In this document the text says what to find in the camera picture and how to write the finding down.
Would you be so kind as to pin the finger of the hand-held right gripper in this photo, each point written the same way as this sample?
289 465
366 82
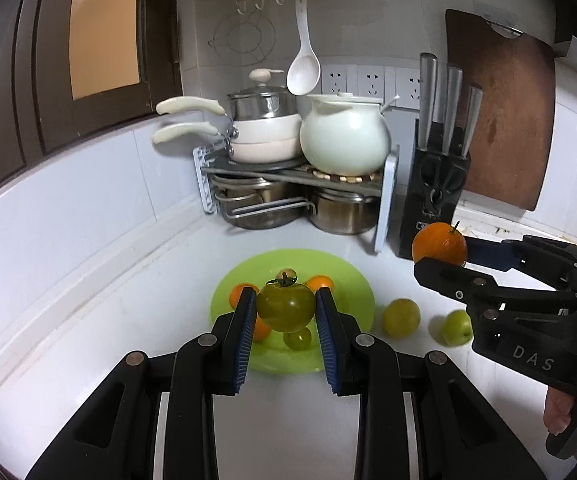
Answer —
488 255
448 280

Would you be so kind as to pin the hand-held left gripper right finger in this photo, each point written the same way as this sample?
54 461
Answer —
328 340

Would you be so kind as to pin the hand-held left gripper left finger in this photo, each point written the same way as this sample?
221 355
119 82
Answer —
243 340

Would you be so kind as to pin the green tomato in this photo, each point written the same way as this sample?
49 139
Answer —
286 306
298 340

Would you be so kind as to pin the orange mandarin with stem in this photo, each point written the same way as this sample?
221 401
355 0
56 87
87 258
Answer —
438 245

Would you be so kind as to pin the green plate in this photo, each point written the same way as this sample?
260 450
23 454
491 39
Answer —
348 280

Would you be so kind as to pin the person's right hand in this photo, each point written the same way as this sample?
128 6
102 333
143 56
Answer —
557 412

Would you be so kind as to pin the green apple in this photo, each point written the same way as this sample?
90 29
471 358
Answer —
457 328

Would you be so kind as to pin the yellow-green apple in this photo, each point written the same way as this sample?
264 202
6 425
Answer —
401 317

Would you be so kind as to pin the black knife block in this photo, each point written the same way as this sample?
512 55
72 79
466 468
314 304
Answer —
418 225

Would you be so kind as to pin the black scissors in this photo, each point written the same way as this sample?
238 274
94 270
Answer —
441 185

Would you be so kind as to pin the grey pot rack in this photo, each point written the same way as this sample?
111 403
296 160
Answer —
386 200

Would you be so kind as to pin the brown wooden cutting board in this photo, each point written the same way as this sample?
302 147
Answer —
508 110

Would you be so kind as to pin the wooden bead trivet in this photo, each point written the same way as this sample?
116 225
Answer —
341 177

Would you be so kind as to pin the white ceramic pot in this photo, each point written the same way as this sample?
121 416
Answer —
343 135

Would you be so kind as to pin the steel pot with glass lid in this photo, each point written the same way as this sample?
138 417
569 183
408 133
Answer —
263 105

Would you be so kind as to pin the white ladle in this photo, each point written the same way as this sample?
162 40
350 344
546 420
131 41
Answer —
303 77

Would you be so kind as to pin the dark brown cabinet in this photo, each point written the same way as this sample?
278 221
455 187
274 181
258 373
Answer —
28 85

